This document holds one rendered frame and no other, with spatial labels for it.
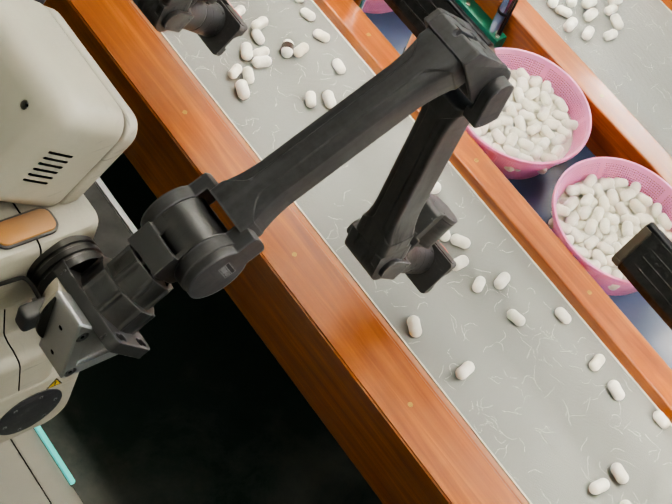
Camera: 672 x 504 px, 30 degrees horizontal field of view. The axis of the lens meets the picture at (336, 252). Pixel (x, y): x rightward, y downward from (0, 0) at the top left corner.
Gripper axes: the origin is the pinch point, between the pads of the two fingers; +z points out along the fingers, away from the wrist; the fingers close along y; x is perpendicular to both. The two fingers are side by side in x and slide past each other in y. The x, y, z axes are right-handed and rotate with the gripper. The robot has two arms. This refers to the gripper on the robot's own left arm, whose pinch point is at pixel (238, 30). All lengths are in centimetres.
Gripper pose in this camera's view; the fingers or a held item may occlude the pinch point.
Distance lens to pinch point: 211.4
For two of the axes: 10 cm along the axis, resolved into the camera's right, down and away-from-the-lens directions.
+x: -6.9, 6.6, 3.1
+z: 4.3, 0.3, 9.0
